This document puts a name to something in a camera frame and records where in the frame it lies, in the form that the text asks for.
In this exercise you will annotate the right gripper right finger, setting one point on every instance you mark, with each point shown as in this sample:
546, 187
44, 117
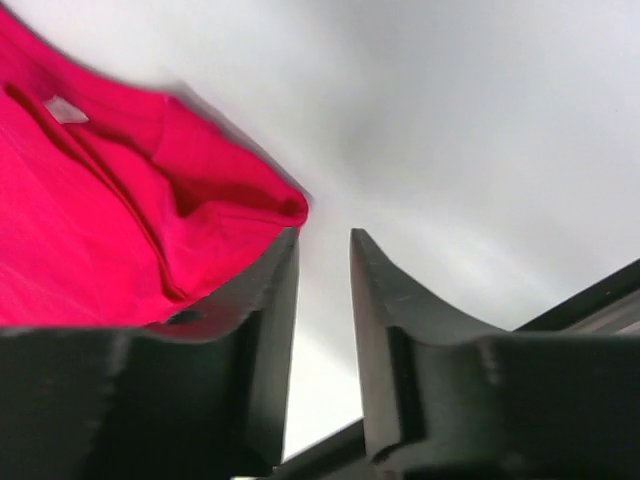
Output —
394, 317

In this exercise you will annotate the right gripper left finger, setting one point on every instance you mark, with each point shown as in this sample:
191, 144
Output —
242, 334

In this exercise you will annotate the red t shirt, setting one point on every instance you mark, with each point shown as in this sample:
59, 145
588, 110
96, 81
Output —
119, 206

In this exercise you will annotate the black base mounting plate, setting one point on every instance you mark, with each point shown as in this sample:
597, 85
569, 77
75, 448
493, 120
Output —
342, 455

